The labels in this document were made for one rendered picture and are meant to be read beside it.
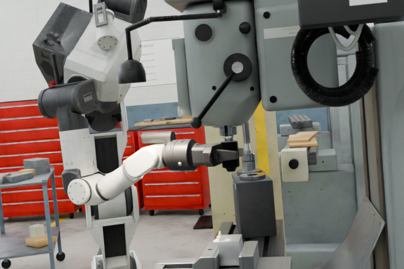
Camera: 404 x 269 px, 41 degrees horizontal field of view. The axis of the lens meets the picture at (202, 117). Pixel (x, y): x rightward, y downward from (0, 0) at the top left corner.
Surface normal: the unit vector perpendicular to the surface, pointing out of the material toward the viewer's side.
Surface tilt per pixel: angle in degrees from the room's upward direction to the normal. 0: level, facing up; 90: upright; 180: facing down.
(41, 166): 90
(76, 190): 89
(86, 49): 58
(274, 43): 90
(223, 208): 90
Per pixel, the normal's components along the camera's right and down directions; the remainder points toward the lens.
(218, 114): -0.08, 0.59
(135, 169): -0.40, 0.10
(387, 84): -0.15, 0.07
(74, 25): 0.14, -0.50
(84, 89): 0.91, -0.11
